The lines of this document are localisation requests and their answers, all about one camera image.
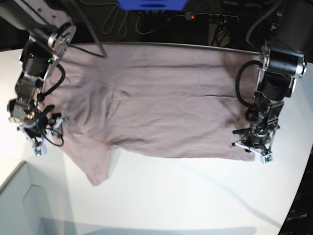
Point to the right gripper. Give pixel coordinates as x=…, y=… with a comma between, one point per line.
x=44, y=130

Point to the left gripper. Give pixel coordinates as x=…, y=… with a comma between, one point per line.
x=258, y=143

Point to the mauve t-shirt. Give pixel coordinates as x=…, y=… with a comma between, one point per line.
x=158, y=101

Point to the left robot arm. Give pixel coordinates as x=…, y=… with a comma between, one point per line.
x=283, y=61

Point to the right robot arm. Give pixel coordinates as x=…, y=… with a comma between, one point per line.
x=50, y=29

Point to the white cardboard box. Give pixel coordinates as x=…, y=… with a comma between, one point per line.
x=33, y=203

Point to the black power strip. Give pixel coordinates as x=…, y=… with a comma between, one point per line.
x=211, y=18

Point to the blue plastic bin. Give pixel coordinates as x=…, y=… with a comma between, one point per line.
x=152, y=4

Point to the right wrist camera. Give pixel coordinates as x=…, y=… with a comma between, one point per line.
x=39, y=150

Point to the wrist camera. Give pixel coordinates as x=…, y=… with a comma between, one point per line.
x=39, y=150
x=266, y=158

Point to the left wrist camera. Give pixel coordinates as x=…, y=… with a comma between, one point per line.
x=266, y=158

